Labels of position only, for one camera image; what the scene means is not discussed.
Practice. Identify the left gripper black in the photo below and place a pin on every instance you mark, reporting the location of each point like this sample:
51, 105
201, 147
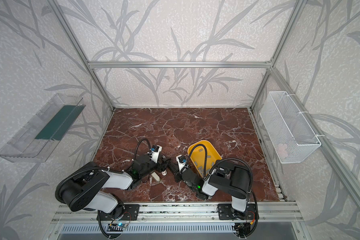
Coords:
157, 165

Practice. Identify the beige mini stapler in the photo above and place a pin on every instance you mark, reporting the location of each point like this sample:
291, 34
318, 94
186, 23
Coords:
155, 177

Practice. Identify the black metal stapler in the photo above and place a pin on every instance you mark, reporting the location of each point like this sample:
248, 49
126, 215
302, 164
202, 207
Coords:
171, 166

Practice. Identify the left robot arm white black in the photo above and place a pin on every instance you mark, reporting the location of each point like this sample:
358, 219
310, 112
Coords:
82, 190

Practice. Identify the green circuit board left base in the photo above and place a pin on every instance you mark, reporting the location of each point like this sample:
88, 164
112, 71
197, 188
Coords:
117, 227

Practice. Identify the circuit board right base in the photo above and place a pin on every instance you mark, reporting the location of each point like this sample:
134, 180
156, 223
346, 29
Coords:
244, 230

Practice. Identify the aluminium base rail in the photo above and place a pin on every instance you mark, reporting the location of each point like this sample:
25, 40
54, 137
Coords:
186, 212

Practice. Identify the clear plastic wall bin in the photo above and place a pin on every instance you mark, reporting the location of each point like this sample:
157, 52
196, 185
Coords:
36, 141

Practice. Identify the white wire mesh basket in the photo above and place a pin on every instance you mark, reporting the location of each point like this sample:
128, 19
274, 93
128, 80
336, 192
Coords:
289, 131

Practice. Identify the aluminium frame back crossbar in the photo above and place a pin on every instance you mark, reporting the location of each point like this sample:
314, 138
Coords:
113, 64

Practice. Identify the aluminium frame corner post left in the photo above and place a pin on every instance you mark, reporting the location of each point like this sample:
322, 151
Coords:
58, 13

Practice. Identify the aluminium frame corner post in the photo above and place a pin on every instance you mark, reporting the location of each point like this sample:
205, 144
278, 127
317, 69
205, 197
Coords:
295, 15
58, 13

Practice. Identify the aluminium frame corner post right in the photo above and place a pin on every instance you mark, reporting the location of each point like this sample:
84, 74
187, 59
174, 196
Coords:
295, 15

